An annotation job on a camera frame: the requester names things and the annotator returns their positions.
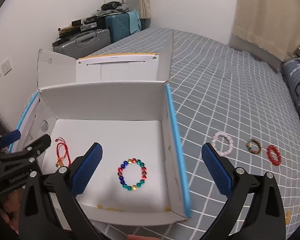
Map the red bead bracelet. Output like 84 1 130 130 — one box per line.
266 144 283 167

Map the person's left hand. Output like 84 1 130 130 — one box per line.
0 189 23 234

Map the person's right hand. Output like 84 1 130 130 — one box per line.
127 235 160 240

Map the grey checked bed sheet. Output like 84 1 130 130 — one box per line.
97 28 300 239

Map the white cardboard box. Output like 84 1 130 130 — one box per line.
10 34 191 226

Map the grey hard suitcase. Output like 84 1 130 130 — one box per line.
53 29 111 59

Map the teal suitcase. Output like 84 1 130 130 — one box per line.
104 11 143 45

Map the teal cloth on suitcase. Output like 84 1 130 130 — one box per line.
127 10 141 35

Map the beige window curtain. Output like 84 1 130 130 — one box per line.
232 0 300 61

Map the beige tied curtain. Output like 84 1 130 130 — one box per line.
138 0 151 19

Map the thin red string bracelet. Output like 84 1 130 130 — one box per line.
53 136 73 168

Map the brown wooden bead bracelet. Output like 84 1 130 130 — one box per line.
245 139 262 155

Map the multicolour glass bead bracelet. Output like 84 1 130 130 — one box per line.
117 157 148 191

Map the pink white bead bracelet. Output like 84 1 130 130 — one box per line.
211 131 234 158

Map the white wall socket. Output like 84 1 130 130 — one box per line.
1 59 12 76

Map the yellow amber bead bracelet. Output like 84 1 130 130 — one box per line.
283 209 292 226

